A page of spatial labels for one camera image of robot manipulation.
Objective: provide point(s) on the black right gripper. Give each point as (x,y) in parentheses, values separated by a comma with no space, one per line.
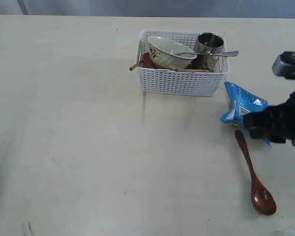
(266,125)

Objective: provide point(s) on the blue snack bag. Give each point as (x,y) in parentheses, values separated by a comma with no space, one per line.
(241,102)

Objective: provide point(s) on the brown wooden plate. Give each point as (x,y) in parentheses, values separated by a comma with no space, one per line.
(147,61)

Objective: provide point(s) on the stainless steel fork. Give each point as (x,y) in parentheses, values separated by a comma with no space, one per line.
(220,54)

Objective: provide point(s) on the white perforated plastic basket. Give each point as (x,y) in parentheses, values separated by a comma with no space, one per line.
(204,84)

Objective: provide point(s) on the brown wooden spoon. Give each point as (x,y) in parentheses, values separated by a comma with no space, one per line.
(261,198)

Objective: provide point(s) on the stainless steel cup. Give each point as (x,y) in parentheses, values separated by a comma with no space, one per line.
(207,42)

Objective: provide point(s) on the white floral ceramic bowl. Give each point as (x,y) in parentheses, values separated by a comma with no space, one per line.
(166,53)

